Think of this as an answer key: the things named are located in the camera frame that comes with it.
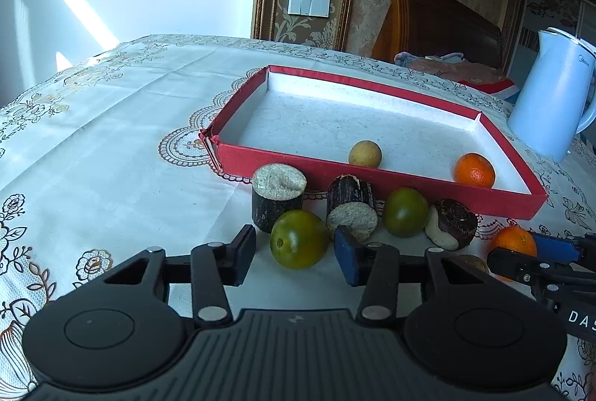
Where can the red shallow box tray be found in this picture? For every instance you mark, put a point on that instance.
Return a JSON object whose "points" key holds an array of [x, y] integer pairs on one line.
{"points": [[354, 126]]}

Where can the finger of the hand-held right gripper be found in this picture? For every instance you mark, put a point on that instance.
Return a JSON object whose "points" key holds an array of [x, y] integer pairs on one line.
{"points": [[514, 265], [556, 246]]}

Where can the dark sugarcane piece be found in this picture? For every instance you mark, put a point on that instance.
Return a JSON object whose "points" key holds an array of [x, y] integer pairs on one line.
{"points": [[274, 205], [349, 196]]}

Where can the half peeled sugarcane piece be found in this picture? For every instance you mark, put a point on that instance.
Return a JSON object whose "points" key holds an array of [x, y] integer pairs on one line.
{"points": [[454, 222]]}

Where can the light blue electric kettle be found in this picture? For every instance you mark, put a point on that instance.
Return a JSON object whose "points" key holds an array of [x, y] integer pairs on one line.
{"points": [[549, 94]]}

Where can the orange tangerine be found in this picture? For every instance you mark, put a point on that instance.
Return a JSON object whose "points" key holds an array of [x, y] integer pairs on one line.
{"points": [[512, 240], [474, 170]]}

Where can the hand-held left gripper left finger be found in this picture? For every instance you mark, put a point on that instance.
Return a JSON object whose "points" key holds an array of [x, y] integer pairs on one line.
{"points": [[245, 260]]}

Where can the brown wooden bed headboard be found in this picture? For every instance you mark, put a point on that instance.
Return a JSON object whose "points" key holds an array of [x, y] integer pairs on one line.
{"points": [[433, 24]]}

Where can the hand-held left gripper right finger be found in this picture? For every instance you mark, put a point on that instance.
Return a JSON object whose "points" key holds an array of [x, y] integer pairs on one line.
{"points": [[347, 260]]}

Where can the green tangerine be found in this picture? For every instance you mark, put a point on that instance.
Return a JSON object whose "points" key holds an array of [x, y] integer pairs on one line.
{"points": [[405, 212], [298, 240]]}

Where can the white wall light switch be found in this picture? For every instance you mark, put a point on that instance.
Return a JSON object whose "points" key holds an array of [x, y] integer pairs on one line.
{"points": [[308, 3]]}

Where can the striped printed quilt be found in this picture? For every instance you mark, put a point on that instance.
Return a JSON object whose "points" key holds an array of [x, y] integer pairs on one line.
{"points": [[465, 73]]}

